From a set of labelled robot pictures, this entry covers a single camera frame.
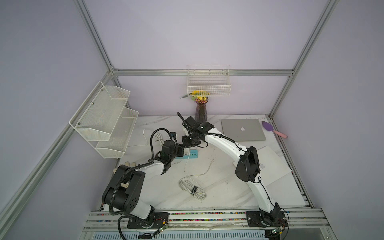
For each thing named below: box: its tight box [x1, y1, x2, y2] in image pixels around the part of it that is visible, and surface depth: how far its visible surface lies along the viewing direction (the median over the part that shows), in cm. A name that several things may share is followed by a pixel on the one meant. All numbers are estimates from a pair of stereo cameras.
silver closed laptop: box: [221, 118, 267, 141], surface depth 114 cm
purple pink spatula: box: [261, 121, 288, 139], surface depth 117 cm
